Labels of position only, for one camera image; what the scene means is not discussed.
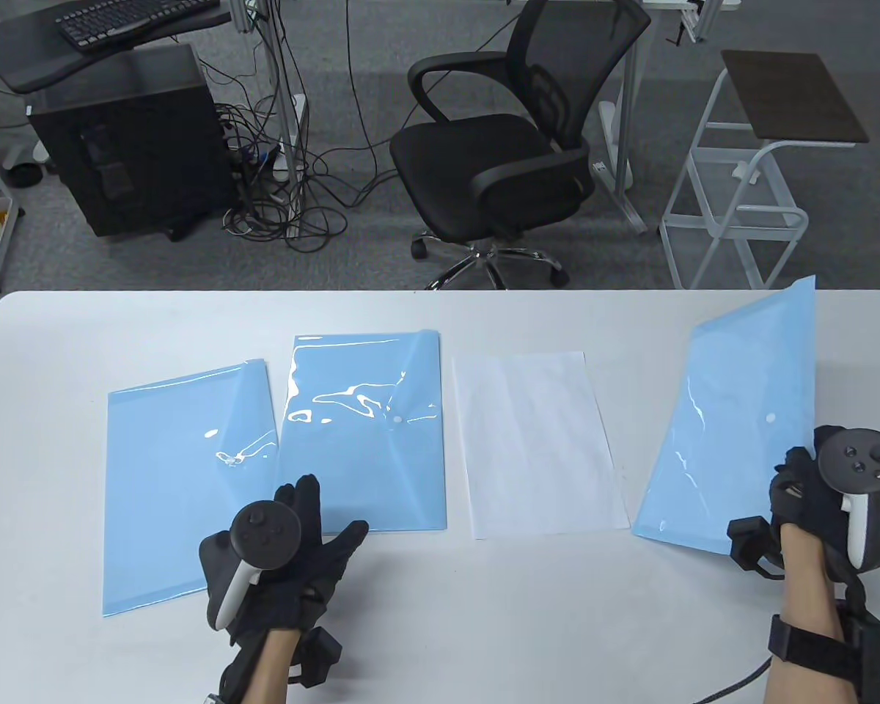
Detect person's right hand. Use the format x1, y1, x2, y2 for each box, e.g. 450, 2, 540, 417
769, 425, 880, 574

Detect person's left hand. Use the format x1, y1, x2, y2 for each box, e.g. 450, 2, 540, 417
199, 474, 370, 646

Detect blue plastic snap folder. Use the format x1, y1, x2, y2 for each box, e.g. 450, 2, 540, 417
102, 359, 281, 617
631, 275, 819, 556
276, 329, 448, 535

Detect person's left forearm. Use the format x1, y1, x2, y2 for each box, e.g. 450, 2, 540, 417
220, 627, 301, 704

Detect person's right forearm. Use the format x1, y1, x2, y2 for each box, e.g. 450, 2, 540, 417
764, 524, 848, 704

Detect black left hand controller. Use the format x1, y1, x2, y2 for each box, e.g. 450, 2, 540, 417
210, 500, 303, 631

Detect black hand controller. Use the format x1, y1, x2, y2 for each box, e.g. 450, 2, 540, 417
210, 500, 303, 631
818, 428, 880, 570

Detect black right hand controller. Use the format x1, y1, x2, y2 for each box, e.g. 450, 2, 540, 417
818, 428, 880, 570

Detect white paper sheet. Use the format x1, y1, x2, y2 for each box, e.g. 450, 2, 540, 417
451, 351, 631, 541

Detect white cart with brown top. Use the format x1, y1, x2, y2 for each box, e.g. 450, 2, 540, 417
659, 50, 870, 290

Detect white power strip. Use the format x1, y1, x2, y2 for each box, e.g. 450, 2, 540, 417
271, 94, 309, 239

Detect black computer tower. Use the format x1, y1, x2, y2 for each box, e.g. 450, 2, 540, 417
28, 43, 237, 243

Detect black mesh office chair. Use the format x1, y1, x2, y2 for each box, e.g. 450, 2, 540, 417
389, 0, 652, 290

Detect black desk top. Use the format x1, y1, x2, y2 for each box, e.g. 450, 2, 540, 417
0, 0, 234, 95

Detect black keyboard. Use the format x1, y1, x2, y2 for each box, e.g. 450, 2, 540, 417
56, 0, 221, 52

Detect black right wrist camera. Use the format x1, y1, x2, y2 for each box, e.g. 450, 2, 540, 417
727, 516, 787, 580

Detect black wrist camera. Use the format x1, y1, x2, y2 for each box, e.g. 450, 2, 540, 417
287, 625, 344, 688
727, 516, 787, 580

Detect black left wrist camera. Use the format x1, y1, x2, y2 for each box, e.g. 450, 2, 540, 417
287, 625, 344, 688

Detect black right wrist strap mount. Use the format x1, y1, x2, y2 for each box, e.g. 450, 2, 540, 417
768, 572, 880, 704

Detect black braided cable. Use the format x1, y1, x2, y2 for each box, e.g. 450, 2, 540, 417
693, 656, 772, 704

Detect tangle of black cables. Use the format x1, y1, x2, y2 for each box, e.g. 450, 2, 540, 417
213, 0, 404, 250

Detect white desk frame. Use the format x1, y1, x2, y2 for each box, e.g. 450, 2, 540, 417
598, 0, 741, 235

